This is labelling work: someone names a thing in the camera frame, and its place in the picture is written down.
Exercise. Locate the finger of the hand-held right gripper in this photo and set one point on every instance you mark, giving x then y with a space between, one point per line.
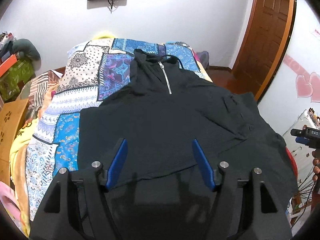
302 140

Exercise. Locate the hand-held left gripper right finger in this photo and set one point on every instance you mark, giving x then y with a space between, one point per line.
203 161

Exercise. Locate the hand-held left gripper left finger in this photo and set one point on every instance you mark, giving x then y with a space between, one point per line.
117 161

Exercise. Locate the black zip hoodie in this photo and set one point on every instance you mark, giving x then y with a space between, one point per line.
160 120

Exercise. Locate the person's right hand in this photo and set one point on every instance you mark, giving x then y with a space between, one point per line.
316 166

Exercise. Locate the blue patchwork bedspread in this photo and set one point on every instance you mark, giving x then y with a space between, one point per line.
75 85

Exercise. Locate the yellow fleece blanket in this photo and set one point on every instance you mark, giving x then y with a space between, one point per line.
21 155

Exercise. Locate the brown striped cloth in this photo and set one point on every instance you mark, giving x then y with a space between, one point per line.
41 90

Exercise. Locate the brown wooden door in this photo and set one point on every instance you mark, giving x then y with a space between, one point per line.
265 37

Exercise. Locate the wooden board with paw cutouts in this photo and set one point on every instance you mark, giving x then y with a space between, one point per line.
11 127

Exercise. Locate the pink cloth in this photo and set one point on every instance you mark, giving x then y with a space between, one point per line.
8 202

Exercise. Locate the grey cloth bundle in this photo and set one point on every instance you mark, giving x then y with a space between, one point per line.
26 48

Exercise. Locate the pile of white bags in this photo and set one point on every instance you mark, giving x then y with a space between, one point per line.
6 40

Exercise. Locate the pink heart wall stickers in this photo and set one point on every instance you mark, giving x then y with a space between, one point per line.
306 81

